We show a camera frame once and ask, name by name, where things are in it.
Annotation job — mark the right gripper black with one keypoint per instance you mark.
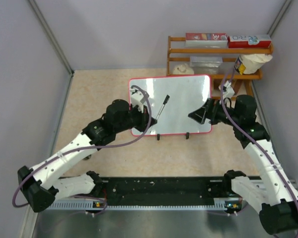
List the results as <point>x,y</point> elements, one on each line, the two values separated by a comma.
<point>209,110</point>

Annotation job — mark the aluminium frame post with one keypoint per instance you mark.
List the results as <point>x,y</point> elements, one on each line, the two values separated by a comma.
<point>283,10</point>
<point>50,35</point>

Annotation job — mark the white flour bag lower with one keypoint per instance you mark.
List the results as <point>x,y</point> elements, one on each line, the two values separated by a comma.
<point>182,69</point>

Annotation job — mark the red white box right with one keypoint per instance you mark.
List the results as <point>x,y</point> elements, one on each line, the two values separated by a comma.
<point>249,41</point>

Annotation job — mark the clear plastic container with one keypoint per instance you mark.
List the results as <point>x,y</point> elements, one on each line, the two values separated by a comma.
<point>205,65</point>

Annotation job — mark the whiteboard with pink frame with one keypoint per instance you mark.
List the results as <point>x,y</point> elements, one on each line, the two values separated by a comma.
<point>186,94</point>

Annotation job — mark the red foil box left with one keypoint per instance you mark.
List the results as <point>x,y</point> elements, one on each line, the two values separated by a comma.
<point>206,40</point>

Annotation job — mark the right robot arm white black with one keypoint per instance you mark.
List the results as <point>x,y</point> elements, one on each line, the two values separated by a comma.
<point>277,204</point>

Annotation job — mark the aluminium frame post left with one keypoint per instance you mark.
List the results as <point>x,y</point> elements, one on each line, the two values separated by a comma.
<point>50,35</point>

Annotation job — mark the white flour bag upper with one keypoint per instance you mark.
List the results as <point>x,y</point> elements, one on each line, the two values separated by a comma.
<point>249,64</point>

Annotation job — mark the white flour bag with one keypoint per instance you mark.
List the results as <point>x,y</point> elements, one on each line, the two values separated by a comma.
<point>182,69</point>
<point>249,64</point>

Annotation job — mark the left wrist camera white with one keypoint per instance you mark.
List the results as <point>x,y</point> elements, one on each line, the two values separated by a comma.
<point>138,97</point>

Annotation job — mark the black marker cap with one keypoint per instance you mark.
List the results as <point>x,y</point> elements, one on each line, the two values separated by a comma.
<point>166,99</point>

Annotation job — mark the grey slotted cable duct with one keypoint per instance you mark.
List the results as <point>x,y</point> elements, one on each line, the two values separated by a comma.
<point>76,204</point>

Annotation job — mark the wooden shelf rack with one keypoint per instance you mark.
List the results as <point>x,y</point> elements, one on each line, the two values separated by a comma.
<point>177,53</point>

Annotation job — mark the aluminium frame post right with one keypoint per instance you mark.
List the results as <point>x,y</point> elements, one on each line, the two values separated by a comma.
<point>283,10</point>

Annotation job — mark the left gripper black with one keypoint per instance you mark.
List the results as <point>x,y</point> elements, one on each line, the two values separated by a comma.
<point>144,118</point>

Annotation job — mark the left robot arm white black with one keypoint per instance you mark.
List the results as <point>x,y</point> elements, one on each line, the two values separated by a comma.
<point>44,183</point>

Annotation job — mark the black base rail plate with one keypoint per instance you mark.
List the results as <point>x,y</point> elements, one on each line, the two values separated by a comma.
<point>162,191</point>

